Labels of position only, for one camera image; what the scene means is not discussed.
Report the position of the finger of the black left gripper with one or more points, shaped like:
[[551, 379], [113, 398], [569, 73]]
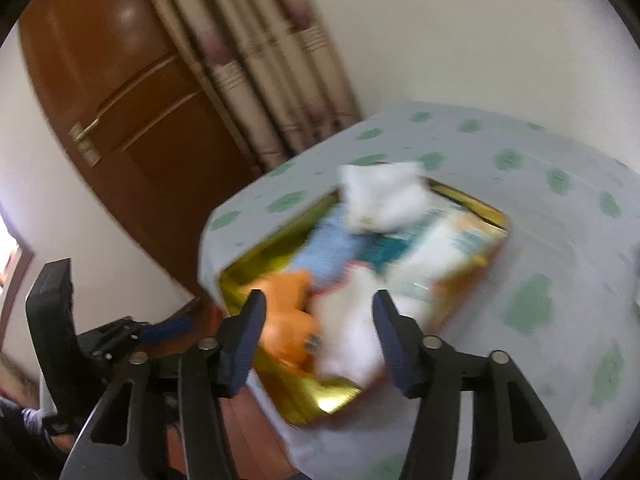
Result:
[[168, 329]]

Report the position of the brass door handle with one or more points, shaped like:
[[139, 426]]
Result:
[[81, 136]]

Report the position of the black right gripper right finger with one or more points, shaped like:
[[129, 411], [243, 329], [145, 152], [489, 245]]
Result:
[[401, 342]]

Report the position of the teal white plastic packet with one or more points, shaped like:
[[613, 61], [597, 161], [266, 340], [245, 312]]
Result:
[[444, 242]]

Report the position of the brown wooden door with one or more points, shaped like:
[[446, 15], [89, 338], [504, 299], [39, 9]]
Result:
[[168, 159]]

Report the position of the gold red toffee tin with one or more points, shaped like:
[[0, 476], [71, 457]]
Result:
[[301, 398]]

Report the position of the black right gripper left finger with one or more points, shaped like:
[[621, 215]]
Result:
[[239, 338]]

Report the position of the orange rubber toy animal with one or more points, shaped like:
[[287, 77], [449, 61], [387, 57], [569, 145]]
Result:
[[290, 334]]

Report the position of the blue cloth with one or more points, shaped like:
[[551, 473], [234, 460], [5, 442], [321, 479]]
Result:
[[329, 248]]

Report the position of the fluffy white sock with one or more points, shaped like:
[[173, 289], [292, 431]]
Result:
[[349, 346]]

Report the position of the green cloud pattern tablecloth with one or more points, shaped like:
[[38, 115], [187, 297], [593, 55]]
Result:
[[560, 300]]

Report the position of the beige patterned curtain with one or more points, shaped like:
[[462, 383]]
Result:
[[270, 69]]

